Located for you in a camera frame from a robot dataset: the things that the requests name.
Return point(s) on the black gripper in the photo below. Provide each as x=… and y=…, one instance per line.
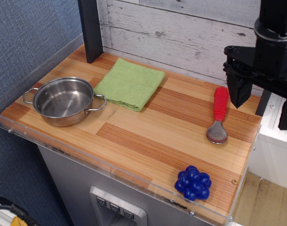
x=264, y=65

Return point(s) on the stainless steel pot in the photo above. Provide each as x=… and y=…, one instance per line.
x=64, y=101

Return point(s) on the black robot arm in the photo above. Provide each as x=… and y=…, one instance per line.
x=272, y=19

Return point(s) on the white ridged side counter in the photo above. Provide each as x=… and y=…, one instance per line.
x=268, y=159

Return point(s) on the blue plastic grape bunch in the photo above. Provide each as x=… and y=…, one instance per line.
x=193, y=184

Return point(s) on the green folded cloth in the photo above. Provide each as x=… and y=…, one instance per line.
x=129, y=85

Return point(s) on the clear acrylic table guard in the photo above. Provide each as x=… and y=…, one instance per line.
x=147, y=149

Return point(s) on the silver dispenser button panel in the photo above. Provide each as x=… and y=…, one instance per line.
x=113, y=211

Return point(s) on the grey toy fridge cabinet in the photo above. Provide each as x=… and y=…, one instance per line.
x=73, y=181

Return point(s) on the yellow object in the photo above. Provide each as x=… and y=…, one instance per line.
x=16, y=221

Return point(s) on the black right vertical post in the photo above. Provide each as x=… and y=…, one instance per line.
x=265, y=97

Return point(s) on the black vertical post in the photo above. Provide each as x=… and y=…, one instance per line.
x=265, y=97
x=91, y=29

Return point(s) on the red handled metal spoon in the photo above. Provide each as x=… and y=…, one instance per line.
x=216, y=133

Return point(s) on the black left vertical post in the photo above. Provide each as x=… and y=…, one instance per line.
x=91, y=29

